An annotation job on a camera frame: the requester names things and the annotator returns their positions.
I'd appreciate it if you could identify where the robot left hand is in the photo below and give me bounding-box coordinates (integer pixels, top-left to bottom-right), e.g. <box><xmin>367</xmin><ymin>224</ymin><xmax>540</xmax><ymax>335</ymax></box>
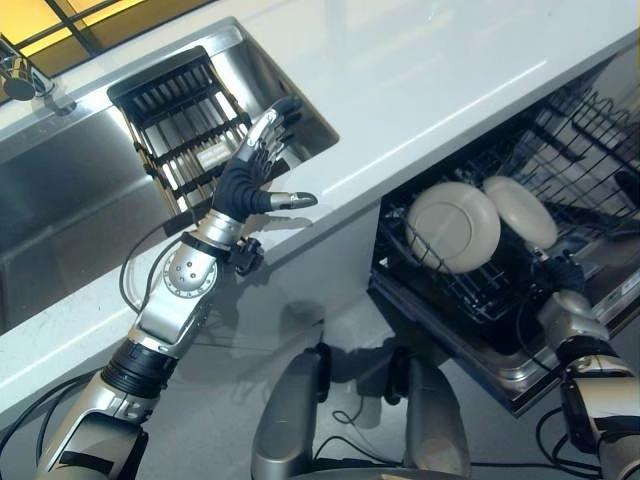
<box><xmin>211</xmin><ymin>97</ymin><xmax>319</xmax><ymax>222</ymax></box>

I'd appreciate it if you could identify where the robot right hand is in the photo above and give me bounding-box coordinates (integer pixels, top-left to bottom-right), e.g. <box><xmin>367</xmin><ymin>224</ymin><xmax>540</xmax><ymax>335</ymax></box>
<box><xmin>530</xmin><ymin>243</ymin><xmax>586</xmax><ymax>292</ymax></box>

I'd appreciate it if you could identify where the beige round plate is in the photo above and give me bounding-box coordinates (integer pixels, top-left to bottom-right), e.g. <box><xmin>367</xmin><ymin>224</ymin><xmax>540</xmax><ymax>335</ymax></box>
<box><xmin>405</xmin><ymin>181</ymin><xmax>502</xmax><ymax>275</ymax></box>
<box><xmin>482</xmin><ymin>175</ymin><xmax>558</xmax><ymax>250</ymax></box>

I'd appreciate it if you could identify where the stainless dishwasher door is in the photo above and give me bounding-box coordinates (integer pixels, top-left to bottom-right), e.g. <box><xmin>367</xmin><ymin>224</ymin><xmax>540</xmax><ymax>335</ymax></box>
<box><xmin>367</xmin><ymin>259</ymin><xmax>640</xmax><ymax>417</ymax></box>

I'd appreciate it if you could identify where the black sink drying rack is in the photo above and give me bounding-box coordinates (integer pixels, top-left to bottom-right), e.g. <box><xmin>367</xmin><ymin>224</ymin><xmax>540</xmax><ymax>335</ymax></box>
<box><xmin>107</xmin><ymin>45</ymin><xmax>304</xmax><ymax>211</ymax></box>

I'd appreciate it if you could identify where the stainless steel sink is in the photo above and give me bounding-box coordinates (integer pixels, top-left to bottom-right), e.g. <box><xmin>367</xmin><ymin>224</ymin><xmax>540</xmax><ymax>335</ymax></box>
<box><xmin>0</xmin><ymin>17</ymin><xmax>341</xmax><ymax>335</ymax></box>

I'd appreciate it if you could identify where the silver robot left leg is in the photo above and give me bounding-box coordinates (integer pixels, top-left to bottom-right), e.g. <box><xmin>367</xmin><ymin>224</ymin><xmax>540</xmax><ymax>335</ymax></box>
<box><xmin>250</xmin><ymin>343</ymin><xmax>332</xmax><ymax>480</ymax></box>

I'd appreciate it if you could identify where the chrome kitchen faucet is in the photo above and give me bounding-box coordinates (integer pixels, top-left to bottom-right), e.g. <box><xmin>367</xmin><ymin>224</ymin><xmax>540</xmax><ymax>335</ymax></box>
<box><xmin>0</xmin><ymin>38</ymin><xmax>76</xmax><ymax>115</ymax></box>

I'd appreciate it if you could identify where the black wire dishwasher rack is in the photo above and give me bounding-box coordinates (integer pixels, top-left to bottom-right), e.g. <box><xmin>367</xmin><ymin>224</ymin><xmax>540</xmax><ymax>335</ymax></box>
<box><xmin>372</xmin><ymin>82</ymin><xmax>640</xmax><ymax>324</ymax></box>

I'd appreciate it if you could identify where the black window frame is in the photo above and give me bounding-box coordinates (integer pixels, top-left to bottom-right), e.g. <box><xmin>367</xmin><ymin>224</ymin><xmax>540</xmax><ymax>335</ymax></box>
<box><xmin>0</xmin><ymin>0</ymin><xmax>151</xmax><ymax>61</ymax></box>

